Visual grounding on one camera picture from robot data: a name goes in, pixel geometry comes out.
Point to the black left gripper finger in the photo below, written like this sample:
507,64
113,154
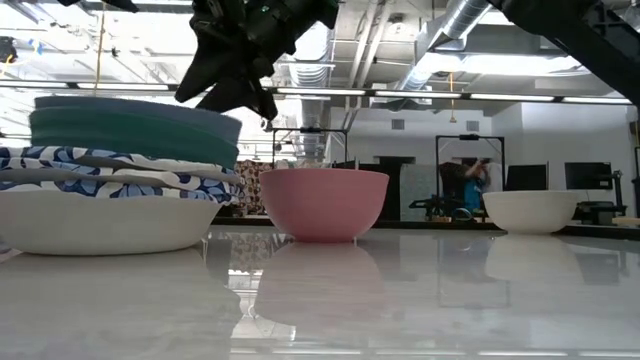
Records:
115,4

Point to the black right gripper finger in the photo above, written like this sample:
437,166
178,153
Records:
205,75
245,95

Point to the blue plastic bowl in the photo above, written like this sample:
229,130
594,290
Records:
150,106

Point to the green plastic bowl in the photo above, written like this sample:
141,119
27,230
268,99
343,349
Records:
130,132

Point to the pink plastic bowl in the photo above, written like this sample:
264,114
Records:
324,205

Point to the blue floral paper bowl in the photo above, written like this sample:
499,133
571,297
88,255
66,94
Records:
100,225
50,152
20,164

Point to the white plastic bowl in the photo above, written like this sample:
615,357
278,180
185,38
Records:
530,212

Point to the black background robot arm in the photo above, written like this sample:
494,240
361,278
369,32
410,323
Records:
435,205

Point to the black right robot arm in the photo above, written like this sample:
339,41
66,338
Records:
575,35

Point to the long ceiling light strip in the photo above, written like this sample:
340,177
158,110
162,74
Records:
125,86
320,92
597,100
512,97
417,94

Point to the brown patterned cloth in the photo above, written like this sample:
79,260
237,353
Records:
250,185

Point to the black partition panel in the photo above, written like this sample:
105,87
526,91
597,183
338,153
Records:
392,200

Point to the teal patterned panel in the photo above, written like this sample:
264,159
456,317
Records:
417,192

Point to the person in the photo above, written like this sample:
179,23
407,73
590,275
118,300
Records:
475,195

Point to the black computer monitor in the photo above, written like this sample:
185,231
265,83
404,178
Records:
587,176
527,178

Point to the black desk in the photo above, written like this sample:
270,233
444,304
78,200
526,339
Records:
595,210

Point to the black metal station frame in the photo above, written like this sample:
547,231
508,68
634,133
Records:
310,130
470,136

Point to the wide silver ventilation duct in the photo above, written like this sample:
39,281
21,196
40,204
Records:
460,20

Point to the black table edge frame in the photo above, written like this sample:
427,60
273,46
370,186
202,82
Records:
435,226

